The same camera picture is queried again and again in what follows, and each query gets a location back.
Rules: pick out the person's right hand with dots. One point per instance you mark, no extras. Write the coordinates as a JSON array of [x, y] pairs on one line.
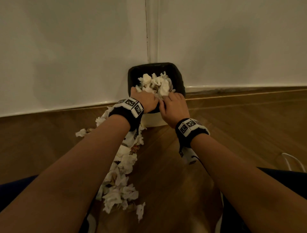
[[176, 109]]

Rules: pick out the person's left hand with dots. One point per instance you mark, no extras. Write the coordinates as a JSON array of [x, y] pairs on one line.
[[144, 99]]

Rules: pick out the person's left fingers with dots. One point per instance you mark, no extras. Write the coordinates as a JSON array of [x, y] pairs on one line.
[[154, 103]]

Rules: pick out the person's right thumb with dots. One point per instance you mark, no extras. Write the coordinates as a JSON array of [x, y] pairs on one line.
[[162, 108]]

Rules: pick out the heap of white tissues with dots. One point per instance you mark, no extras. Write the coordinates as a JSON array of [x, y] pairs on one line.
[[156, 82]]

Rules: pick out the person's right forearm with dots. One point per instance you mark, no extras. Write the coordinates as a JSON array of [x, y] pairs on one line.
[[244, 182]]

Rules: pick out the person's left forearm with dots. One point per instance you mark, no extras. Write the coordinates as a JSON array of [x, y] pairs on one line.
[[72, 172]]

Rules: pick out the white trash bin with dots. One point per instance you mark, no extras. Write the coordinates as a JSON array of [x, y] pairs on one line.
[[153, 120]]

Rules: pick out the black left wrist tracker band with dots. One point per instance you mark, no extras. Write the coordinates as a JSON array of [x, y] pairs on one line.
[[127, 111]]

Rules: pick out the black wrist tracker band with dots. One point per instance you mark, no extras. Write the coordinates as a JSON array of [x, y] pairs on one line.
[[127, 111], [188, 130]]

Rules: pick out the black bin liner bag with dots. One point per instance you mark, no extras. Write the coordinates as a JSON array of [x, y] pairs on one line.
[[176, 76]]

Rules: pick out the black right wrist tracker band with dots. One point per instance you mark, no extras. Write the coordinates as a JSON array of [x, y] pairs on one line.
[[188, 130]]

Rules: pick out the scattered pile of white tissues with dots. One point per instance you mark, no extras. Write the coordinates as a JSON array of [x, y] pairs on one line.
[[122, 168]]

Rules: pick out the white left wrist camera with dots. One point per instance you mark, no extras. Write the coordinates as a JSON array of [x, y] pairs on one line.
[[131, 138]]

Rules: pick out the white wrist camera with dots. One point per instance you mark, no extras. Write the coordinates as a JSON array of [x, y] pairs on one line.
[[188, 156], [131, 138]]

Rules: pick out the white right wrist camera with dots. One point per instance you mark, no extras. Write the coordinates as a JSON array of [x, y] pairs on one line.
[[188, 156]]

